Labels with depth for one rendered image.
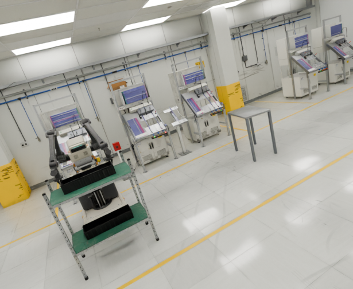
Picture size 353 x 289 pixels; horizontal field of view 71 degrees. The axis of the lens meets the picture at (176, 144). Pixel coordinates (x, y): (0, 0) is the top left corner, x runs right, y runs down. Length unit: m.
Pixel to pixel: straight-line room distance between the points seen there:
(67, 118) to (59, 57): 2.00
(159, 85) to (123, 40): 1.48
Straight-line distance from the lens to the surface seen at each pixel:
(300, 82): 7.93
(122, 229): 3.00
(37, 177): 6.99
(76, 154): 3.38
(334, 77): 9.11
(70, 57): 6.74
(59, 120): 5.18
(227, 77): 7.59
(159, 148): 5.48
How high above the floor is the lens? 1.91
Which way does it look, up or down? 18 degrees down
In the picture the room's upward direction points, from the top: 16 degrees counter-clockwise
